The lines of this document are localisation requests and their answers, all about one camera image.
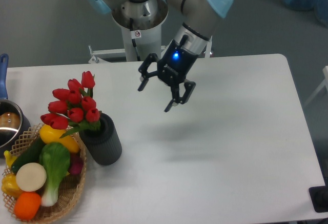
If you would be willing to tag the red tulip bouquet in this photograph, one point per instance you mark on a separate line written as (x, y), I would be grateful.
(75, 109)

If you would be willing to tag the orange fruit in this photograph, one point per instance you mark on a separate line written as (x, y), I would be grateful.
(27, 205)

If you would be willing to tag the dark green cucumber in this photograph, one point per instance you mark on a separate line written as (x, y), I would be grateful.
(31, 154)

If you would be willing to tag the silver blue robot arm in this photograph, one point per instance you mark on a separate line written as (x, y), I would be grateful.
(140, 22)

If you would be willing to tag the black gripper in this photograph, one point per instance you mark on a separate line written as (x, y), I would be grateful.
(176, 65)

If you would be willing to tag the dark grey ribbed vase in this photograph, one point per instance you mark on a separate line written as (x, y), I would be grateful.
(104, 145)

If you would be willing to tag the round white radish slice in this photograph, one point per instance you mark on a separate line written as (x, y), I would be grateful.
(31, 177)

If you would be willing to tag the black device at table edge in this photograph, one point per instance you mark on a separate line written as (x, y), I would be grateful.
(319, 198)

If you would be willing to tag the yellow bell pepper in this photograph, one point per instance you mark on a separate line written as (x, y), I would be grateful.
(10, 187)

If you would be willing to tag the purple red radish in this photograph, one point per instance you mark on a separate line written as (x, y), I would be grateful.
(76, 164)

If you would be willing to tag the woven wicker basket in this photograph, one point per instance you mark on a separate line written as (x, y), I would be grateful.
(70, 188)

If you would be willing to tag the white frame at right edge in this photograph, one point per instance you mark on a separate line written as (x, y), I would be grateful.
(321, 86)

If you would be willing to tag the blue handled saucepan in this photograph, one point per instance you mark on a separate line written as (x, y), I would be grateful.
(13, 121)

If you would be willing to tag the green bok choy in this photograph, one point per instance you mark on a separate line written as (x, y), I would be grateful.
(55, 158)

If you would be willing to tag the yellow squash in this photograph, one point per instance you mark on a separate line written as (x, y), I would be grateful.
(48, 135)

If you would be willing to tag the yellow banana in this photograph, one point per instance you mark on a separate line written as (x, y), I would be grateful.
(9, 158)

